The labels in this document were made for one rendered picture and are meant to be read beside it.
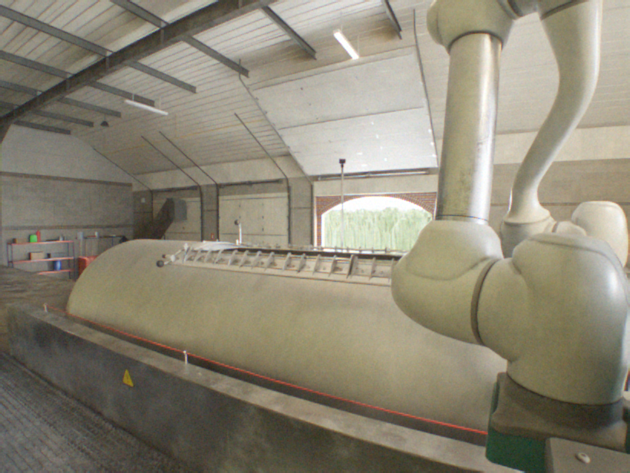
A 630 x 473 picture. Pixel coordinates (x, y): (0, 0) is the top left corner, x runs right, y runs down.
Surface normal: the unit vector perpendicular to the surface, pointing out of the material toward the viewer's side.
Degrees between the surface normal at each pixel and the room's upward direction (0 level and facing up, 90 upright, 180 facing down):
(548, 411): 84
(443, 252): 75
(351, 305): 45
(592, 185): 90
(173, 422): 90
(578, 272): 67
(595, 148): 90
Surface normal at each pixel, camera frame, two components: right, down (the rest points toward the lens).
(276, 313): -0.37, -0.58
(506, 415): -0.22, -0.97
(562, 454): 0.00, -1.00
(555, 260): -0.65, -0.42
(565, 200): -0.47, 0.04
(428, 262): -0.84, -0.20
